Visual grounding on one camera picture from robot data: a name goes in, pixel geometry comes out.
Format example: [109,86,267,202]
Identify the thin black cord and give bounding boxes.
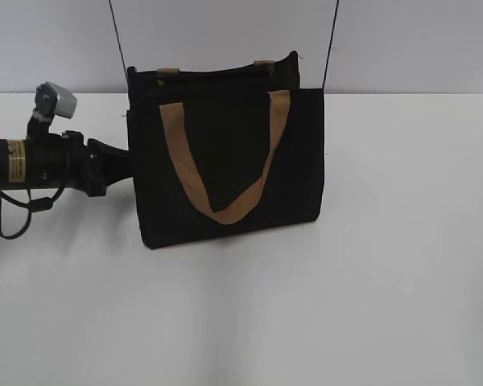
[322,0,340,90]
[109,0,130,80]

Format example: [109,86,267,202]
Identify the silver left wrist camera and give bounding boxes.
[27,82,77,138]

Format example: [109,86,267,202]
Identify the black camera cable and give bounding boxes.
[0,176,72,239]

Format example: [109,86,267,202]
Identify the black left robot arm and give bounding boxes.
[0,131,133,197]

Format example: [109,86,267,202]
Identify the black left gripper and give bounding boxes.
[27,131,132,197]

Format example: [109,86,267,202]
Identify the black tote bag tan handles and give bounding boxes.
[126,51,324,249]

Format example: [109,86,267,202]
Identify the thin black left cord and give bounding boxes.
[109,0,130,80]

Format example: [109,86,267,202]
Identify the thin black right cord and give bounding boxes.
[322,0,340,90]

